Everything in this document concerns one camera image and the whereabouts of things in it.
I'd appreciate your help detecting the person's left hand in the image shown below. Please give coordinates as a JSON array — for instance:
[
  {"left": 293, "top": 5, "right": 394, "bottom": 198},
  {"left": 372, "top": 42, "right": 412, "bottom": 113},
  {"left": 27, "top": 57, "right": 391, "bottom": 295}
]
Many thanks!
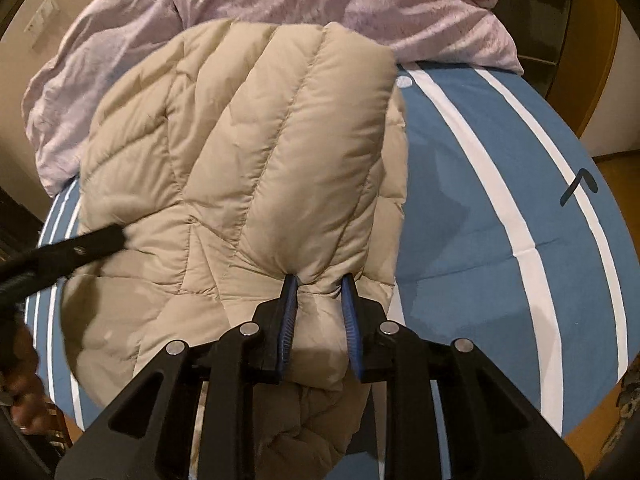
[{"left": 2, "top": 323, "right": 51, "bottom": 434}]

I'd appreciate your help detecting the beige quilted down jacket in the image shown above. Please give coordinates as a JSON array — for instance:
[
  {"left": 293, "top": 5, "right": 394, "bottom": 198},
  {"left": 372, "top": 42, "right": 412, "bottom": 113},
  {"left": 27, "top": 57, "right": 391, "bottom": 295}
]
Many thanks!
[{"left": 61, "top": 20, "right": 408, "bottom": 479}]

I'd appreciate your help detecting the lilac floral duvet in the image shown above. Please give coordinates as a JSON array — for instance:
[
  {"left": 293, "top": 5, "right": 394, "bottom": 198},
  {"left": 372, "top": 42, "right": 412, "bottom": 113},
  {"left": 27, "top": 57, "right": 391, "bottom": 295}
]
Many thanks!
[{"left": 20, "top": 0, "right": 525, "bottom": 198}]

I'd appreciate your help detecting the blue white striped bed sheet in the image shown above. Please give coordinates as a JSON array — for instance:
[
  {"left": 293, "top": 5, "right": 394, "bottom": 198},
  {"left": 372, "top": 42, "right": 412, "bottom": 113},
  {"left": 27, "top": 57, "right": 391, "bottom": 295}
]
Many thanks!
[{"left": 26, "top": 63, "right": 639, "bottom": 434}]

